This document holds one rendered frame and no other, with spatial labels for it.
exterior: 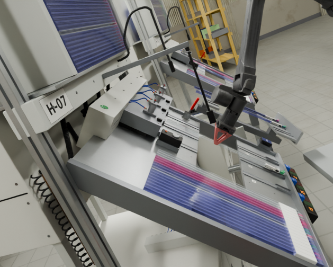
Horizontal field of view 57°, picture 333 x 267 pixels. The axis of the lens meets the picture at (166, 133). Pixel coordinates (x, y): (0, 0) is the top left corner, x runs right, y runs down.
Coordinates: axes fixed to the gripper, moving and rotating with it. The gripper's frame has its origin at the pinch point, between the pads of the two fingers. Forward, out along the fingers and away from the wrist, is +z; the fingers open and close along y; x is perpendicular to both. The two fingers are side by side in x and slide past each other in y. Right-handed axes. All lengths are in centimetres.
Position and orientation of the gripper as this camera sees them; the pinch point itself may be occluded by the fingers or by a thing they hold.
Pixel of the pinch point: (216, 142)
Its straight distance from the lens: 121.3
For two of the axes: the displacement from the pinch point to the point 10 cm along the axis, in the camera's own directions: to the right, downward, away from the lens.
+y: -1.2, 3.7, -9.2
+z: -4.0, 8.3, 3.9
